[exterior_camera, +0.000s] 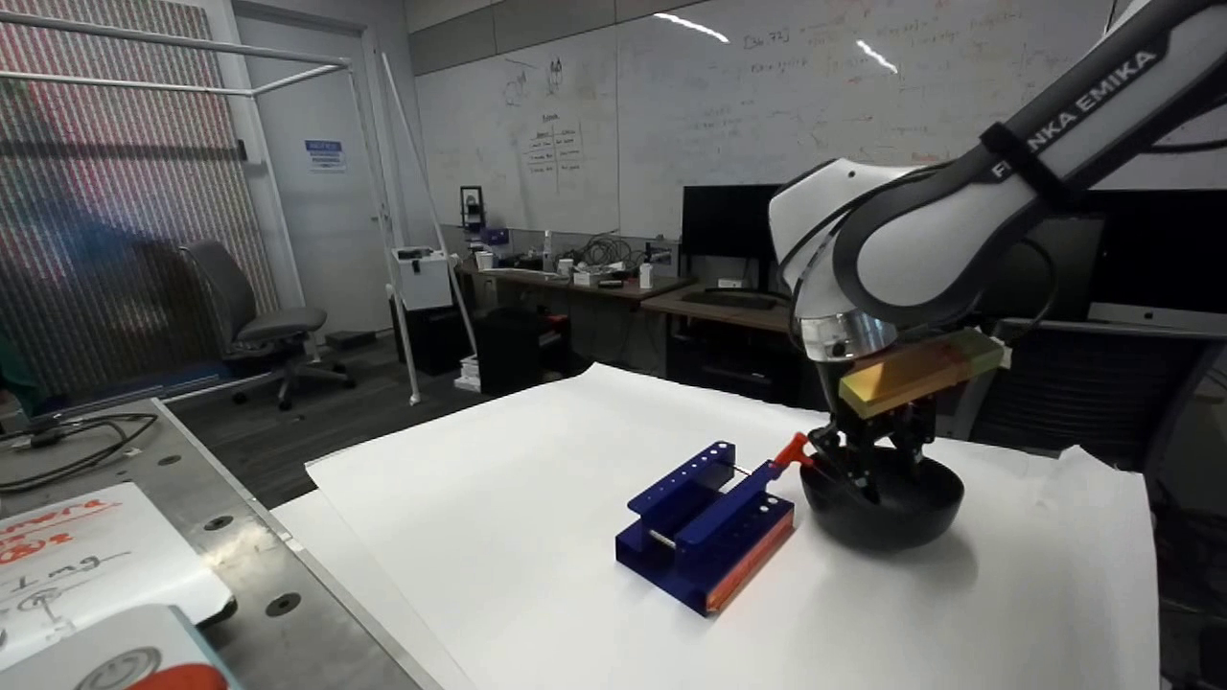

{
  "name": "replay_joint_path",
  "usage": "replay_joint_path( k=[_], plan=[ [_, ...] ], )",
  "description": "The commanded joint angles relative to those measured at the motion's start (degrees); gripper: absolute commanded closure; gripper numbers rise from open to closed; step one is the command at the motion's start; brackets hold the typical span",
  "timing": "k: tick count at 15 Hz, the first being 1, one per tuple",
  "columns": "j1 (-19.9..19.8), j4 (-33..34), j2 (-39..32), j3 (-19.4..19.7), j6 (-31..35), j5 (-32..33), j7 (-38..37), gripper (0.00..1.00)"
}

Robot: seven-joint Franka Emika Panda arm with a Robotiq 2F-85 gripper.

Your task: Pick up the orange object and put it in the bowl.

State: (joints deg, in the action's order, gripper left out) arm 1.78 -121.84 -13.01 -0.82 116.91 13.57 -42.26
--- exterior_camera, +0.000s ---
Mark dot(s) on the black computer monitor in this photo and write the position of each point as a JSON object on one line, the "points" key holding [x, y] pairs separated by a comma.
{"points": [[728, 224]]}

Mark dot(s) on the small orange object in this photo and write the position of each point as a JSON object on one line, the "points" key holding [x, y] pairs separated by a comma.
{"points": [[786, 453]]}

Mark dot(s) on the blue door sign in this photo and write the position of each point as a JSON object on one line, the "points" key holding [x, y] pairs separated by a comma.
{"points": [[323, 152]]}

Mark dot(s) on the white box cabinet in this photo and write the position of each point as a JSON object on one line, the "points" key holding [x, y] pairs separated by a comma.
{"points": [[421, 276]]}

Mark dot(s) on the black bowl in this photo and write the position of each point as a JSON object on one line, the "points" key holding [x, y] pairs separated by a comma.
{"points": [[896, 512]]}

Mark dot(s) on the white leaning pole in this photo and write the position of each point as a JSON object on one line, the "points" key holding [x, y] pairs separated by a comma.
{"points": [[398, 230]]}

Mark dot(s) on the blue holder block orange base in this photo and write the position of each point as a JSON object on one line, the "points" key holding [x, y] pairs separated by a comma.
{"points": [[704, 524]]}

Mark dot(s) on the black wall device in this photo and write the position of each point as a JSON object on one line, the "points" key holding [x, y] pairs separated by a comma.
{"points": [[471, 210]]}

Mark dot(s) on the cluttered office desk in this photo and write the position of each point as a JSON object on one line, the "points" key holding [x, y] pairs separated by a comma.
{"points": [[598, 301]]}

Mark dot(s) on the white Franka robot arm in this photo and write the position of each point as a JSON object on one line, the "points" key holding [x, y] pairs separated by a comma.
{"points": [[944, 216]]}

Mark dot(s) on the grey office chair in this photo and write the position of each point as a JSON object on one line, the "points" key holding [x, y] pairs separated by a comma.
{"points": [[251, 319]]}

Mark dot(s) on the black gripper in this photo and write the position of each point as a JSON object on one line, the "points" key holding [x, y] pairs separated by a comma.
{"points": [[876, 428]]}

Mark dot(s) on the book with round emblem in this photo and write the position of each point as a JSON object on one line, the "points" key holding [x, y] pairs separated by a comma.
{"points": [[129, 656]]}

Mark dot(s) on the yellowish wrist camera box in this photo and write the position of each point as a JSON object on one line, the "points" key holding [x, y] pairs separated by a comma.
{"points": [[920, 370]]}

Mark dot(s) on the white paper sheet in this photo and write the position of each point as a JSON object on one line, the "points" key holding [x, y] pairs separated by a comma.
{"points": [[537, 561]]}

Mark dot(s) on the paper with red writing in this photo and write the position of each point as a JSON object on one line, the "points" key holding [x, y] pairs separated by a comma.
{"points": [[88, 561]]}

